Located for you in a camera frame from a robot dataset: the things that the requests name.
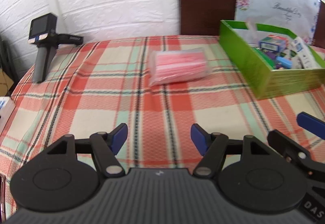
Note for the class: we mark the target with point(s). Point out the purple bunny keychain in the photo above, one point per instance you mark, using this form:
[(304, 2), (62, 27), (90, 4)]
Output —
[(266, 54)]

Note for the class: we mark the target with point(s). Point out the brown cardboard box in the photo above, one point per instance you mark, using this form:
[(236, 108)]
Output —
[(5, 84)]

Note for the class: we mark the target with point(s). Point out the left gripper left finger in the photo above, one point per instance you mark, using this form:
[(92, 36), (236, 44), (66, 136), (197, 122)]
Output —
[(105, 146)]

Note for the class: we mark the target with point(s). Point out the white box on nightstand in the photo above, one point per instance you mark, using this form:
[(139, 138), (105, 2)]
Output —
[(6, 113)]

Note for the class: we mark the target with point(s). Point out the black smartphone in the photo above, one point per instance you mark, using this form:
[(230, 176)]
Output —
[(2, 198)]

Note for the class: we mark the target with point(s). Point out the green cardboard box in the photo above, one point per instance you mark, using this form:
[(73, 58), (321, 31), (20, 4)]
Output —
[(265, 81)]

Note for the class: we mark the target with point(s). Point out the plaid bed blanket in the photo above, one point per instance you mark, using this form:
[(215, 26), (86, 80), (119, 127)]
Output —
[(97, 86)]

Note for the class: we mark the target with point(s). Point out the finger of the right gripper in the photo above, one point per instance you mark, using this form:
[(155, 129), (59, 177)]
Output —
[(311, 124)]

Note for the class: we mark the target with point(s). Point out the pink mask pack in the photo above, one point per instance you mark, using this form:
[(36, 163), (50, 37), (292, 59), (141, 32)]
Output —
[(175, 66)]

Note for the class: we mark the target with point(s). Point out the white HP box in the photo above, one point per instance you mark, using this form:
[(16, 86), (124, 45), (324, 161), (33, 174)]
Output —
[(304, 53)]

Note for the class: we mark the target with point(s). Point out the blue playing card box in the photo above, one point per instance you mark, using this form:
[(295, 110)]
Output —
[(273, 43)]

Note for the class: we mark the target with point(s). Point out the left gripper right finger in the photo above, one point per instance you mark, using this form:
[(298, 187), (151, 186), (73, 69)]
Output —
[(212, 148)]

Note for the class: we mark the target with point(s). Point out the black handheld camera device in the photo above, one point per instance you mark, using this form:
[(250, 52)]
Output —
[(43, 35)]

